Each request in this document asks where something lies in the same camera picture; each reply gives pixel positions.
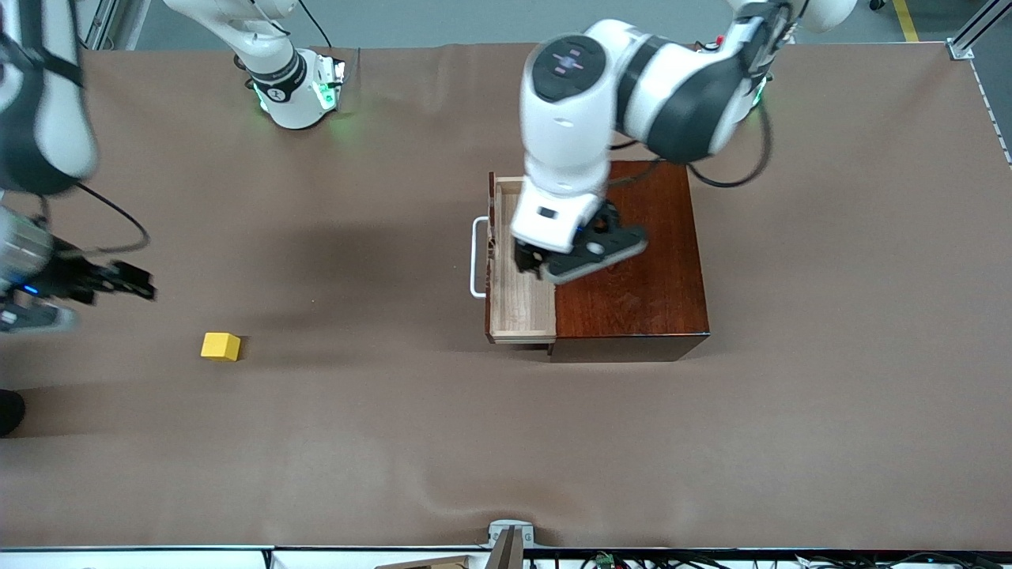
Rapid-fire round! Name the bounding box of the light wood drawer white handle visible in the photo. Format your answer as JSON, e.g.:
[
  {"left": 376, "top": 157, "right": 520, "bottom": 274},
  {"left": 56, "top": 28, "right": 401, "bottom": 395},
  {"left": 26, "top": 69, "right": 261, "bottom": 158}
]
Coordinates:
[{"left": 470, "top": 171, "right": 558, "bottom": 346}]

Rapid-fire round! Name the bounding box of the yellow block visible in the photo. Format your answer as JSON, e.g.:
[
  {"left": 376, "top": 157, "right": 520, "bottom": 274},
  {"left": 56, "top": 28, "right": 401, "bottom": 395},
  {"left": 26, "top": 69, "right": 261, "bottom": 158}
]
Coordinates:
[{"left": 200, "top": 332, "right": 242, "bottom": 363}]

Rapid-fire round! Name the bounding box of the dark red wooden cabinet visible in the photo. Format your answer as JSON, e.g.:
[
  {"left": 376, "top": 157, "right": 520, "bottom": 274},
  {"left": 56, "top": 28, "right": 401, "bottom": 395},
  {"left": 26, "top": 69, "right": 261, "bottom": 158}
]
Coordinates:
[{"left": 548, "top": 160, "right": 710, "bottom": 363}]

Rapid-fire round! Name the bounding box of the black rounded object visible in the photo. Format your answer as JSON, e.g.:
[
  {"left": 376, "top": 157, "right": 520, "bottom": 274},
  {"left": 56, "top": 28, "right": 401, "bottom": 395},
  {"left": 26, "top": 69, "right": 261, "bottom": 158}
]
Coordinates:
[{"left": 0, "top": 390, "right": 26, "bottom": 437}]

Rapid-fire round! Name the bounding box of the brown table cloth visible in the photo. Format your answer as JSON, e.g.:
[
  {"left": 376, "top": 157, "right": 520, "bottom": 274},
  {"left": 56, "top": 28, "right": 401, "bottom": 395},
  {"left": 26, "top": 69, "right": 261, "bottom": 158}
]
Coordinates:
[{"left": 0, "top": 41, "right": 1012, "bottom": 552}]

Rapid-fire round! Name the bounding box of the tan cardboard piece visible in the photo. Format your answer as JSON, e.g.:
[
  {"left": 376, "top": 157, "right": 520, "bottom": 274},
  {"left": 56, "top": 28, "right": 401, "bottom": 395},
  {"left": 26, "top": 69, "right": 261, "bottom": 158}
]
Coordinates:
[{"left": 376, "top": 556, "right": 475, "bottom": 569}]

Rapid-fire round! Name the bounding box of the aluminium frame with dark rails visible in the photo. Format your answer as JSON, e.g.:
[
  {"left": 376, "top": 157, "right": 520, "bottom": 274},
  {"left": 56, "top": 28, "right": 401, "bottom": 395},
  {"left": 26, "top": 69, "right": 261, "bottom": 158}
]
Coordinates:
[{"left": 75, "top": 0, "right": 119, "bottom": 50}]

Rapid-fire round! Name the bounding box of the grey metal bracket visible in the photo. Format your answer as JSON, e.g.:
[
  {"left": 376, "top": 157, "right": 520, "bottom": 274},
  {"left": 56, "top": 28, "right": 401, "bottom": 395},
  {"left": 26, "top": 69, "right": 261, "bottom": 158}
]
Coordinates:
[{"left": 488, "top": 519, "right": 535, "bottom": 569}]

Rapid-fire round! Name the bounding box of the black right arm base cable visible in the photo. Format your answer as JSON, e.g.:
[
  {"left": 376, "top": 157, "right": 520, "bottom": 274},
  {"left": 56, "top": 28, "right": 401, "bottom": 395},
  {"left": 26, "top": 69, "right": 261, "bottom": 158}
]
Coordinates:
[{"left": 296, "top": 0, "right": 333, "bottom": 48}]

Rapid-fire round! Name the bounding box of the aluminium frame rail with bracket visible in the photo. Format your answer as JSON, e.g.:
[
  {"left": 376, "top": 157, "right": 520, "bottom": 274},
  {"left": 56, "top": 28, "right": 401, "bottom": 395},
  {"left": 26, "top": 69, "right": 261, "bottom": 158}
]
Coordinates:
[{"left": 946, "top": 0, "right": 1012, "bottom": 60}]

